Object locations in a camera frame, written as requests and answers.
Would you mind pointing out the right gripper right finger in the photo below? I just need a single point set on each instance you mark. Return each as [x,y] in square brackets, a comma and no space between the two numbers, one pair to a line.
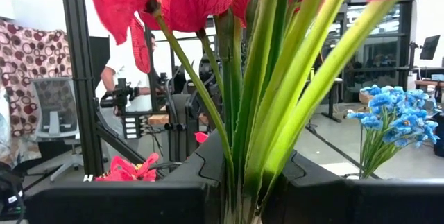
[364,203]

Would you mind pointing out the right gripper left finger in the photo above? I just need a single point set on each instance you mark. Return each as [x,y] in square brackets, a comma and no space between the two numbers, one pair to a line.
[121,203]

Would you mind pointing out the red artificial flower bunch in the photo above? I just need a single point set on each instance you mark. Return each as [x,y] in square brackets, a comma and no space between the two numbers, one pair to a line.
[126,172]
[256,95]

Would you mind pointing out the blue artificial flower bunch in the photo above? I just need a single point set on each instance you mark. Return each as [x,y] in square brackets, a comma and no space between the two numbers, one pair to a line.
[371,121]
[379,101]
[421,113]

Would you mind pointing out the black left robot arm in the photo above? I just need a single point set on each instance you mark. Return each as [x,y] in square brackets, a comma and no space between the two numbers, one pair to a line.
[180,120]

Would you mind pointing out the black box with white labels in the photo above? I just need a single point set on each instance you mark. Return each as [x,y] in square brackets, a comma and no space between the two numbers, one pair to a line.
[131,127]

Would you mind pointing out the black handheld device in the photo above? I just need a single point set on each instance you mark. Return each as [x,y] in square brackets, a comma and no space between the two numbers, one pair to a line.
[119,95]

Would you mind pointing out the black standing desk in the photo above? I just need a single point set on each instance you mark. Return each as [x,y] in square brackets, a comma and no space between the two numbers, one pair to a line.
[332,99]

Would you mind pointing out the grey office chair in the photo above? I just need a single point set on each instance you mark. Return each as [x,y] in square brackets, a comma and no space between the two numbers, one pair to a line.
[55,106]

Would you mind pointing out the person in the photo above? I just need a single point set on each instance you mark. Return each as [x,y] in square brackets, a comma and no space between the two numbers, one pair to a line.
[128,68]

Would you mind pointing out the wooden table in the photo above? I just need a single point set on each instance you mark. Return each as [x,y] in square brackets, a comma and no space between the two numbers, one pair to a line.
[428,83]

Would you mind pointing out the black framed glass partition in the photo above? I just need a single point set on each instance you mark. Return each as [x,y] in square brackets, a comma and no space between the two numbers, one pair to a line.
[406,43]

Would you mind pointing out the black computer monitor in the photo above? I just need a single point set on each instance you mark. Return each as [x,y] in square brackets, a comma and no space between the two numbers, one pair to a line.
[430,47]

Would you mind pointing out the red white patterned curtain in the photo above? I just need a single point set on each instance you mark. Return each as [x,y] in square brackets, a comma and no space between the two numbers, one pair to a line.
[27,54]

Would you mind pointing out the black metal frame post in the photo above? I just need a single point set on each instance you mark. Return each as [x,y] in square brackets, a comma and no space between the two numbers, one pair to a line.
[78,78]

